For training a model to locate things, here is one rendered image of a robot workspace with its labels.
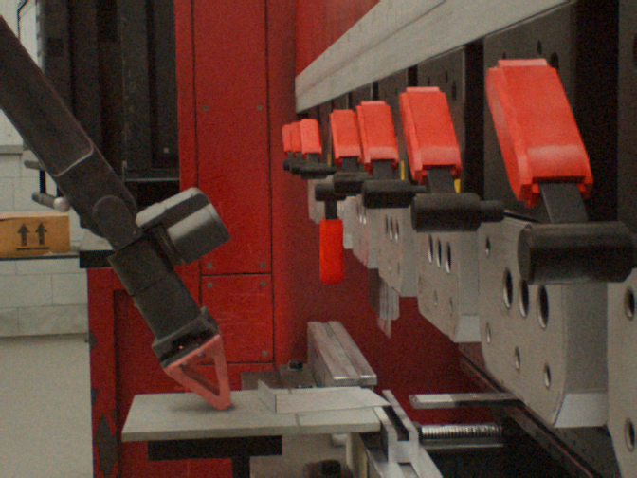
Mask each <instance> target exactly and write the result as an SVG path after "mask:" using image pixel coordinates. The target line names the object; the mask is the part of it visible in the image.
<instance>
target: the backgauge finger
mask: <svg viewBox="0 0 637 478"><path fill-rule="evenodd" d="M409 402H410V404H411V406H412V407H413V408H414V409H436V408H465V407H493V406H522V405H526V404H525V403H524V402H523V401H522V400H519V398H518V397H517V396H516V395H515V394H513V393H512V392H511V393H481V394H452V395H410V396H409Z"/></svg>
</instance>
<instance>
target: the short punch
mask: <svg viewBox="0 0 637 478"><path fill-rule="evenodd" d="M368 287H369V306H370V307H371V308H372V309H373V310H374V311H375V312H376V313H377V324H378V326H379V327H380V328H381V329H382V330H383V332H384V333H386V335H387V336H388V337H389V338H391V320H395V319H396V318H398V317H399V294H398V293H396V292H395V291H394V290H392V289H391V288H390V287H389V286H388V284H387V283H384V282H383V281H382V280H381V279H380V278H379V270H378V267H376V268H368Z"/></svg>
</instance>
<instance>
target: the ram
mask: <svg viewBox="0 0 637 478"><path fill-rule="evenodd" d="M379 1H380V0H294V39H295V77H297V76H298V75H299V74H300V73H301V72H303V71H304V70H305V69H306V68H307V66H308V65H309V64H312V63H313V62H314V61H315V60H316V59H317V58H318V57H319V55H320V54H322V53H324V52H325V51H326V50H327V49H328V48H329V47H330V46H332V45H333V43H334V42H336V41H337V40H338V39H339V38H340V37H342V36H343V35H344V33H345V32H346V31H348V30H349V29H350V28H352V27H353V26H354V25H355V23H356V22H357V21H359V20H360V19H362V18H363V17H364V16H365V15H366V14H367V12H368V11H369V10H371V9H373V8H374V7H375V6H376V5H377V4H378V2H379ZM570 1H573V0H444V1H443V2H441V3H438V4H437V6H435V7H434V8H432V9H430V10H429V11H426V12H424V13H423V15H421V16H420V17H418V18H417V19H414V20H413V21H411V22H409V23H408V24H407V25H406V26H404V27H402V28H400V29H399V30H397V31H395V32H394V33H392V34H391V36H389V37H388V38H386V39H385V40H383V41H380V42H379V43H377V44H376V45H374V47H372V48H369V49H368V50H366V51H365V52H363V53H362V54H360V55H358V57H356V58H354V59H353V60H351V61H350V62H348V63H347V64H345V65H343V66H341V67H340V69H338V70H337V71H334V72H333V73H331V74H330V75H328V76H326V77H325V78H322V80H321V81H319V82H318V83H316V84H314V85H312V86H310V87H308V88H307V89H305V91H304V92H302V93H301V94H298V95H297V96H296V114H309V110H308V109H309V108H310V107H314V106H316V105H320V104H321V103H325V102H326V101H328V100H330V99H333V98H336V97H339V96H341V95H344V94H346V93H353V91H354V89H357V88H358V87H362V86H364V85H367V84H369V83H378V81H379V80H382V78H385V77H388V76H390V75H392V74H394V73H398V72H400V71H402V70H405V69H408V67H417V65H419V64H420V63H422V62H425V61H427V60H431V59H433V57H436V56H438V55H442V54H444V53H447V52H449V51H451V50H454V49H456V47H459V46H464V45H483V40H484V38H485V36H487V35H490V34H492V33H495V32H498V31H501V30H502V29H503V28H508V27H510V26H512V25H514V24H518V23H520V22H523V21H525V19H529V18H531V17H534V16H536V15H540V14H541V13H544V12H546V11H548V10H550V9H554V8H556V7H560V6H562V5H564V4H567V3H570Z"/></svg>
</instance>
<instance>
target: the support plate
mask: <svg viewBox="0 0 637 478"><path fill-rule="evenodd" d="M358 389H361V388H359V387H334V388H305V389H291V390H292V395H303V393H317V392H331V391H345V390H358ZM272 391H273V392H274V394H276V395H289V392H288V389H276V390H272ZM230 397H231V405H230V406H228V407H226V408H225V409H223V410H219V409H217V408H215V407H213V406H212V405H211V404H209V402H208V401H206V399H205V398H202V397H201V396H199V395H198V394H196V393H186V394H156V395H135V397H134V401H133V403H132V406H131V409H130V412H129V415H128V418H126V422H125V425H124V427H123V430H122V441H148V440H175V439H203V438H230V437H231V436H257V435H285V434H311V433H339V432H379V431H380V423H379V421H378V419H377V417H376V414H375V413H374V411H373V408H366V407H365V408H363V409H350V410H336V411H324V412H310V413H298V414H306V415H298V418H299V420H300V423H301V425H297V423H296V419H295V416H294V414H273V413H272V412H271V411H270V410H269V409H268V408H267V407H266V406H265V405H264V403H263V402H262V401H261V400H260V399H259V392H258V390H245V391H231V395H230Z"/></svg>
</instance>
